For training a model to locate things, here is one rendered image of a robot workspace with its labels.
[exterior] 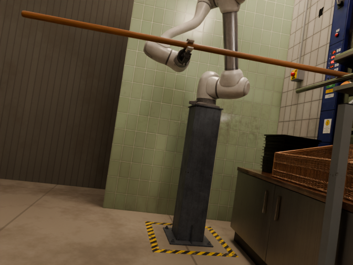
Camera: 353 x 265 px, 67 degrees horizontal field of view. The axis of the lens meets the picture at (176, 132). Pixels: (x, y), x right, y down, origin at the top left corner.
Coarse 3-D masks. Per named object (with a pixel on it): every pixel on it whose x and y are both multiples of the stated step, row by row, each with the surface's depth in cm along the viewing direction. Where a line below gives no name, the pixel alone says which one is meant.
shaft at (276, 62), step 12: (24, 12) 121; (72, 24) 124; (84, 24) 124; (96, 24) 126; (132, 36) 128; (144, 36) 128; (156, 36) 129; (204, 48) 132; (216, 48) 133; (252, 60) 137; (264, 60) 136; (276, 60) 137; (324, 72) 141; (336, 72) 141
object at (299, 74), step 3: (294, 69) 241; (297, 69) 236; (294, 72) 240; (297, 72) 236; (300, 72) 236; (303, 72) 236; (294, 75) 239; (297, 75) 235; (300, 75) 236; (303, 75) 236; (291, 78) 244; (294, 78) 238; (297, 78) 235; (300, 78) 236; (303, 78) 236; (297, 81) 244
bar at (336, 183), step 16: (336, 80) 141; (352, 112) 102; (336, 128) 104; (336, 144) 103; (336, 160) 102; (336, 176) 100; (336, 192) 100; (336, 208) 100; (336, 224) 100; (320, 240) 104; (336, 240) 100; (320, 256) 102
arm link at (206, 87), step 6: (210, 72) 200; (204, 78) 199; (210, 78) 197; (216, 78) 196; (198, 84) 204; (204, 84) 198; (210, 84) 196; (198, 90) 202; (204, 90) 198; (210, 90) 196; (198, 96) 201; (204, 96) 198; (210, 96) 198; (216, 96) 197
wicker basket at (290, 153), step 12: (276, 156) 166; (288, 156) 153; (300, 156) 142; (312, 156) 172; (324, 156) 173; (348, 156) 166; (276, 168) 168; (288, 168) 152; (300, 168) 141; (312, 168) 131; (324, 168) 123; (288, 180) 149; (300, 180) 139; (312, 180) 130; (324, 180) 173
